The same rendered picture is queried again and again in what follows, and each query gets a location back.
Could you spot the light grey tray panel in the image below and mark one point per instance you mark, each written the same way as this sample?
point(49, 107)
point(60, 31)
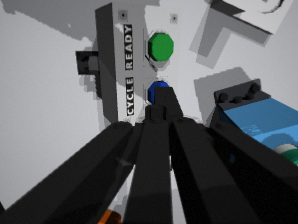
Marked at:
point(264, 15)

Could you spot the blue test tube rack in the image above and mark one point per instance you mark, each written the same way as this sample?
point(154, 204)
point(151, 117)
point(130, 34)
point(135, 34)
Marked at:
point(268, 121)

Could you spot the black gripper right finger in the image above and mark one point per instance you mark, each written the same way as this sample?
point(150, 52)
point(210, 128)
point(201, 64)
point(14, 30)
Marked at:
point(264, 187)

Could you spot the black table edge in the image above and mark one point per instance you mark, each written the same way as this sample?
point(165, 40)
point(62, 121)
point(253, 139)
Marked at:
point(1, 208)

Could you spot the white button panel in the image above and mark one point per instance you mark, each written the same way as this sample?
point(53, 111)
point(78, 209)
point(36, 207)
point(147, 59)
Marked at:
point(138, 49)

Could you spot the green screw cap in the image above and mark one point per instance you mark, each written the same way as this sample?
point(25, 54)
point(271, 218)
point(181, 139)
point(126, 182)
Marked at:
point(291, 155)

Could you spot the orange pocket multimeter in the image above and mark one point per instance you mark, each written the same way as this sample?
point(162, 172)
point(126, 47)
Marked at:
point(110, 217)

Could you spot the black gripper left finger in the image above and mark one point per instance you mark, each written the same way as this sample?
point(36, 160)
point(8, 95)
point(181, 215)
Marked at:
point(82, 188)

